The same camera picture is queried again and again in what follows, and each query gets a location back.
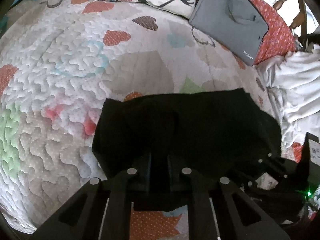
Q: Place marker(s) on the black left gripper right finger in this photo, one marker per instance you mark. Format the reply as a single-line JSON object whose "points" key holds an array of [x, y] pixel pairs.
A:
{"points": [[218, 209]]}

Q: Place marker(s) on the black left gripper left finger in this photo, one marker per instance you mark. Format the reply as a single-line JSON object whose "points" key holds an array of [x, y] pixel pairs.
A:
{"points": [[101, 209]]}

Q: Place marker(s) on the black pants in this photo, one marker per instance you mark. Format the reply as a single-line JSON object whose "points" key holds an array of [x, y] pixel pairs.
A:
{"points": [[216, 134]]}

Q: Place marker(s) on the white crumpled garment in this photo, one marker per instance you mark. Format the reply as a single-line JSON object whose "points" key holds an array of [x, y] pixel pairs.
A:
{"points": [[292, 83]]}

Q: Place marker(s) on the wooden chair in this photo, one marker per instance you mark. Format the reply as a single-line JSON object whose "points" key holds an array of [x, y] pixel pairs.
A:
{"points": [[290, 9]]}

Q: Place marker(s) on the heart patterned white quilt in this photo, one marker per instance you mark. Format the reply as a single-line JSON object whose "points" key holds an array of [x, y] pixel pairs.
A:
{"points": [[60, 61]]}

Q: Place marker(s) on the grey fabric laptop bag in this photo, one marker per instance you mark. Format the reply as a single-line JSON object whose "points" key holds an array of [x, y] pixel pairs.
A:
{"points": [[236, 24]]}

